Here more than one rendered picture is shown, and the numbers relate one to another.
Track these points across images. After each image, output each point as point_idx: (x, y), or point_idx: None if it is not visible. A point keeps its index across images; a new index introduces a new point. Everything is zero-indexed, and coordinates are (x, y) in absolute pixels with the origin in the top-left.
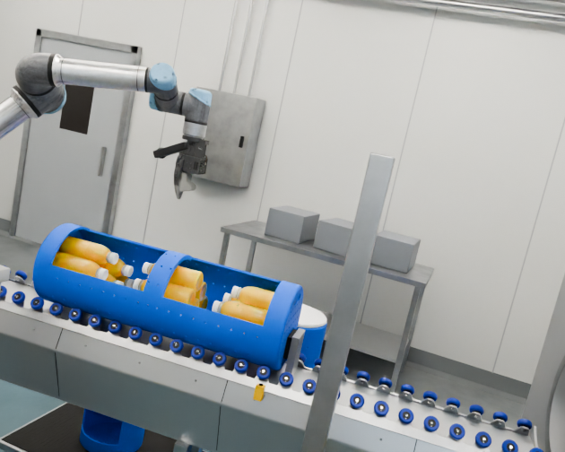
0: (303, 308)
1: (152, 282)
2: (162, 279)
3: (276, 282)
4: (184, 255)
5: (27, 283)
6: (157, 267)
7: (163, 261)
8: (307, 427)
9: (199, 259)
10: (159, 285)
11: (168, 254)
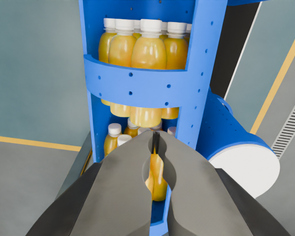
0: (260, 183)
1: (85, 67)
2: (88, 84)
3: (163, 213)
4: (149, 105)
5: None
6: (95, 70)
7: (107, 78)
8: (56, 195)
9: (179, 119)
10: (85, 79)
11: (131, 78)
